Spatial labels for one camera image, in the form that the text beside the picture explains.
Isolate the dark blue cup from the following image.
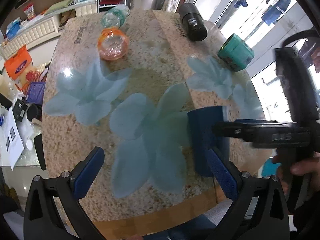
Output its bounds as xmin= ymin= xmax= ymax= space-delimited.
xmin=187 ymin=106 xmax=229 ymax=177

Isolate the person's right hand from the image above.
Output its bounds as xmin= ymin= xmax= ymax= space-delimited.
xmin=272 ymin=152 xmax=319 ymax=177

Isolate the teal hexagonal container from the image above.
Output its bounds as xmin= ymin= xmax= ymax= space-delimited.
xmin=217 ymin=34 xmax=254 ymax=72

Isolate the white paper with QR codes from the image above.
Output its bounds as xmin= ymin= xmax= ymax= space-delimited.
xmin=3 ymin=107 xmax=24 ymax=170

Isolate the black cylindrical tumbler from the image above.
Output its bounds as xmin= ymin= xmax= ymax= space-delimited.
xmin=178 ymin=3 xmax=208 ymax=42

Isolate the white tufted tv cabinet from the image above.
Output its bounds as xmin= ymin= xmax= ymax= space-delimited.
xmin=1 ymin=0 xmax=97 ymax=60

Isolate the clear green-label jar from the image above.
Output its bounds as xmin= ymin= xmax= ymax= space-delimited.
xmin=100 ymin=4 xmax=130 ymax=29

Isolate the blue plastic basket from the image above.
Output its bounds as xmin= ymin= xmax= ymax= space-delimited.
xmin=6 ymin=20 xmax=20 ymax=40

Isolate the green cushion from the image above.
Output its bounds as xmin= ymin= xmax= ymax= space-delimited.
xmin=44 ymin=0 xmax=73 ymax=15

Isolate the red snack bag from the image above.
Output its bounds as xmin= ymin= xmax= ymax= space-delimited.
xmin=23 ymin=3 xmax=36 ymax=21

